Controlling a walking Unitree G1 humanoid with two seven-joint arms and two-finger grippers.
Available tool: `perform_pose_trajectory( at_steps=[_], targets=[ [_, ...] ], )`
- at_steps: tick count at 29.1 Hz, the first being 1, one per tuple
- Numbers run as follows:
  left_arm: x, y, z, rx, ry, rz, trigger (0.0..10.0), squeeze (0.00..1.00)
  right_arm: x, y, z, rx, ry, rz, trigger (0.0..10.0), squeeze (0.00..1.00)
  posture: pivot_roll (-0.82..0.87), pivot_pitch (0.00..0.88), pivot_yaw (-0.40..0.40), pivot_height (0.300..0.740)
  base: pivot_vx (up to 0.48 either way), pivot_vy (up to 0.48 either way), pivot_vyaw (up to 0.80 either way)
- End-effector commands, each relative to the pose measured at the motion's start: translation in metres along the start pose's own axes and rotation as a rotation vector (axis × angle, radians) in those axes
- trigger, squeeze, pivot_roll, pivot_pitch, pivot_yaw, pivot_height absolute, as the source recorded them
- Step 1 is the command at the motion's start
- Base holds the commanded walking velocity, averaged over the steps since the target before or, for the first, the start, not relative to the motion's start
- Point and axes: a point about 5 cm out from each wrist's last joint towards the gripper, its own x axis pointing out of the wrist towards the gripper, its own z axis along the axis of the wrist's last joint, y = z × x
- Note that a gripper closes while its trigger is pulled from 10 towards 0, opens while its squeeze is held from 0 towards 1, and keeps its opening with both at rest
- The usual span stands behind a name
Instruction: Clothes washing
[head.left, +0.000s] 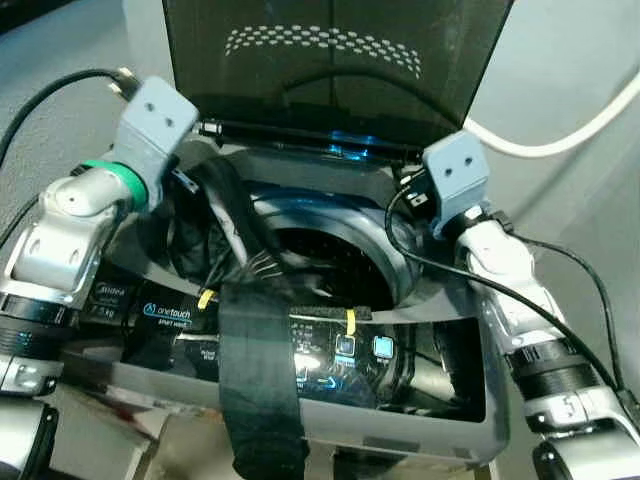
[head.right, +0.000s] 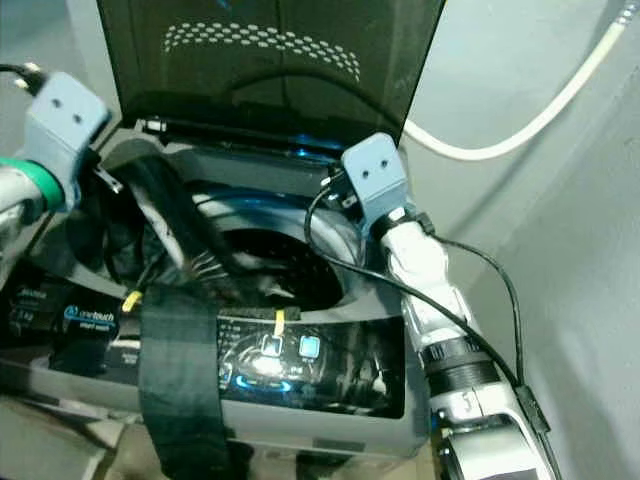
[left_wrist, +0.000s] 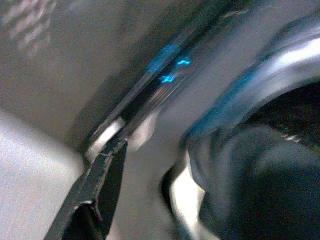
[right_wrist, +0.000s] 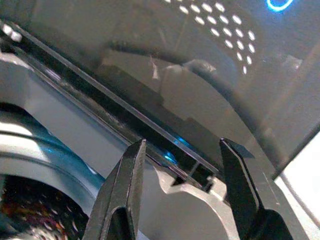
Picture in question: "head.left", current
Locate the dark tinted washer lid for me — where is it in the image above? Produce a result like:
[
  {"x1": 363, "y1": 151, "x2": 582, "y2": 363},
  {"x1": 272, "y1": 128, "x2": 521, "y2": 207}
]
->
[{"x1": 162, "y1": 0, "x2": 516, "y2": 161}]

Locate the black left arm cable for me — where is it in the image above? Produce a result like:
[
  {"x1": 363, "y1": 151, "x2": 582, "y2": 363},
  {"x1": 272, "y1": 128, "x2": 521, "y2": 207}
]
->
[{"x1": 0, "y1": 68, "x2": 141, "y2": 166}]

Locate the grey top-load washing machine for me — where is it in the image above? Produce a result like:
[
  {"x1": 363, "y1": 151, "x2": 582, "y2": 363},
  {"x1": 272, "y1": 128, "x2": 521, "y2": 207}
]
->
[{"x1": 60, "y1": 130, "x2": 513, "y2": 471}]

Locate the black garment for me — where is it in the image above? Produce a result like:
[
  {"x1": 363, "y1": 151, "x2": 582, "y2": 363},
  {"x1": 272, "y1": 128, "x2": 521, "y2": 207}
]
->
[{"x1": 160, "y1": 160, "x2": 311, "y2": 480}]

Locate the white water hose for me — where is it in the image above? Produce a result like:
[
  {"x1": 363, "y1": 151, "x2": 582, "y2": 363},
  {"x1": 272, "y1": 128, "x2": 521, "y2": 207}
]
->
[{"x1": 465, "y1": 75, "x2": 640, "y2": 159}]

